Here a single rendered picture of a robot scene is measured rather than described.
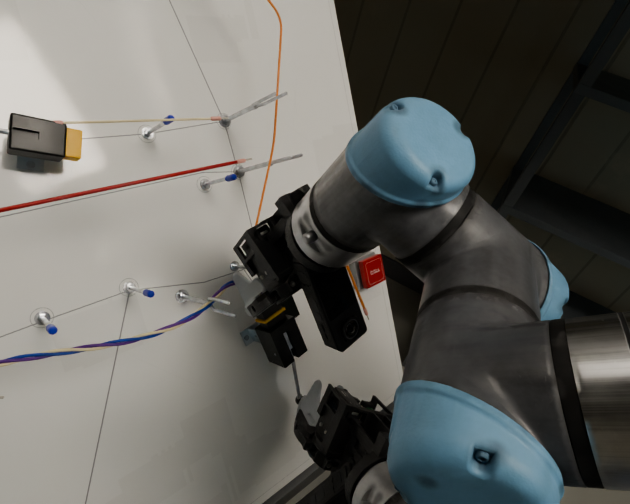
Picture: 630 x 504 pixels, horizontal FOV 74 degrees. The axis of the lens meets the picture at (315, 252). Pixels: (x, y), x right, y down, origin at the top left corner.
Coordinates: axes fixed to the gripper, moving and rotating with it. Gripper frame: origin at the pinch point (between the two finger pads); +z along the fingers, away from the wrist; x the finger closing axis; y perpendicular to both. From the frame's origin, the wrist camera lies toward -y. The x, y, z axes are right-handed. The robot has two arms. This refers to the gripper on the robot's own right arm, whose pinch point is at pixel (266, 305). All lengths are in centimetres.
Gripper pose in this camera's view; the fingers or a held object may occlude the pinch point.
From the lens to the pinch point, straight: 56.2
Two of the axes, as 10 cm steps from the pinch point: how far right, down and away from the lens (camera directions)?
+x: -7.0, 4.4, -5.6
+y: -5.6, -8.2, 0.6
